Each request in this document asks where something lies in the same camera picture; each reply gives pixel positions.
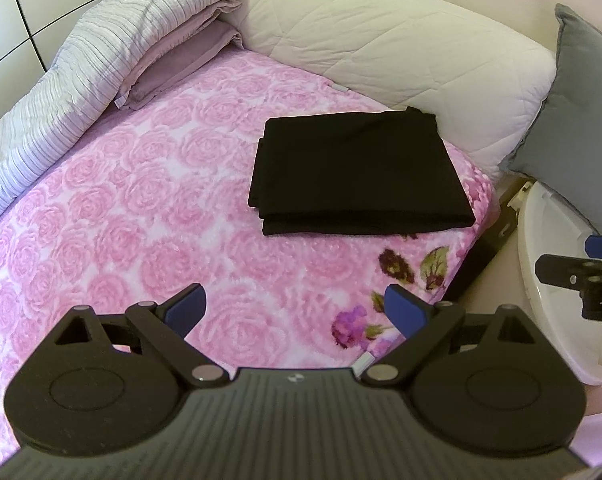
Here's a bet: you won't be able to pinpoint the pink rose blanket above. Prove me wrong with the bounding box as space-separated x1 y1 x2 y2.
0 47 502 461

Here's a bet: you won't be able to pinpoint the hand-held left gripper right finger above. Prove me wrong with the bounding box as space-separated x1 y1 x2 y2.
363 284 546 386

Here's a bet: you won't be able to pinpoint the folded mauve sheets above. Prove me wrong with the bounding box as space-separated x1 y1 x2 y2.
114 0 244 108

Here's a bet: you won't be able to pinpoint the black pants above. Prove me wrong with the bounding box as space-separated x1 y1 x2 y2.
247 106 476 237

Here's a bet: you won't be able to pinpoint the cream wardrobe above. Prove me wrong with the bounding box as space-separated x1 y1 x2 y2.
0 0 147 136

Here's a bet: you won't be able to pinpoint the cream quilted cushion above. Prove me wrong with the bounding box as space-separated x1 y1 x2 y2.
178 0 556 178

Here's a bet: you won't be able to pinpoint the dark bed frame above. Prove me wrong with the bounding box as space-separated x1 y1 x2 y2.
446 175 519 301

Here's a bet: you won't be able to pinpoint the white plastic tub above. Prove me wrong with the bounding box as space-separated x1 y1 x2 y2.
516 180 602 387

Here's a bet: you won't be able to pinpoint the white striped quilt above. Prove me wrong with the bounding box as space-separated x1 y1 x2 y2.
0 0 239 236

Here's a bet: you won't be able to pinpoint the mauve pillow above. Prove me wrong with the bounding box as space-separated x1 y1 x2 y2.
128 22 244 111

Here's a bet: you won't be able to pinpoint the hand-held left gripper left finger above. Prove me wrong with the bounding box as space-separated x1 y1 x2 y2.
46 284 230 388

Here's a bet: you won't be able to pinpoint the grey pillow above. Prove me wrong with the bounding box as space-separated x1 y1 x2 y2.
501 4 602 241

